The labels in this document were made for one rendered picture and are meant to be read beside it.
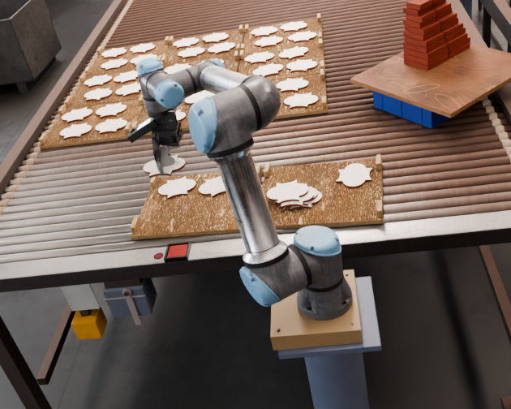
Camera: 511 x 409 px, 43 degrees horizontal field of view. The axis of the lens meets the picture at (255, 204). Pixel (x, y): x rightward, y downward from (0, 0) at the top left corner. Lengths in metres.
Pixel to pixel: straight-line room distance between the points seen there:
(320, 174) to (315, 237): 0.65
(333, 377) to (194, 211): 0.74
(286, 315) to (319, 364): 0.19
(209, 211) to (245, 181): 0.69
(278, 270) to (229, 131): 0.36
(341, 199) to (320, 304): 0.52
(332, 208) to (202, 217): 0.44
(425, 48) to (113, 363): 1.92
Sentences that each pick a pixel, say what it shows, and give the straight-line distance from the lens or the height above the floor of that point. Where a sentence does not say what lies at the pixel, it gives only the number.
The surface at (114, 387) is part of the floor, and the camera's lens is 3.06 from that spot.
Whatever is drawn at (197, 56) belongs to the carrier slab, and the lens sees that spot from 3.46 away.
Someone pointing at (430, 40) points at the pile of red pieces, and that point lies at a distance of 2.66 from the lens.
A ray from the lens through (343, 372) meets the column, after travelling 1.91.
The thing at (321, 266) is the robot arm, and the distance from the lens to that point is 1.66.
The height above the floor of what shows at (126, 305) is 0.76.
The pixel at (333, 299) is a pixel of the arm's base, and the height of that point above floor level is 0.98.
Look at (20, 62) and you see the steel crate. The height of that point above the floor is 0.29.
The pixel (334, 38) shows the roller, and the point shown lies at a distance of 3.41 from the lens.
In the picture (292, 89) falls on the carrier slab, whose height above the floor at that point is 0.95.
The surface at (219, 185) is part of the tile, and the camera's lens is 2.32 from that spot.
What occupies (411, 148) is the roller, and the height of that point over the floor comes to 0.92.
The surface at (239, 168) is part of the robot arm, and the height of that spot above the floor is 1.39.
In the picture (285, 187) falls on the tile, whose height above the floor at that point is 0.97.
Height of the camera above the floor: 2.18
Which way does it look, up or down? 35 degrees down
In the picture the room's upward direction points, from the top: 12 degrees counter-clockwise
